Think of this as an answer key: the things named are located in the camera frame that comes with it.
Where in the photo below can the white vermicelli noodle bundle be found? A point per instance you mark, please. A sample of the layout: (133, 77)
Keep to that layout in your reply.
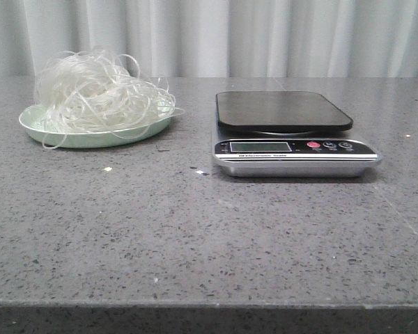
(91, 91)

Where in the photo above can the silver black kitchen scale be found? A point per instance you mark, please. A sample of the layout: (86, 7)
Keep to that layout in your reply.
(286, 134)

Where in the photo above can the white pleated curtain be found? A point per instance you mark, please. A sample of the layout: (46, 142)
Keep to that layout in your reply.
(219, 38)

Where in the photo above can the light green round plate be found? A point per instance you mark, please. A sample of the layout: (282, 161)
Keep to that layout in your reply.
(31, 120)

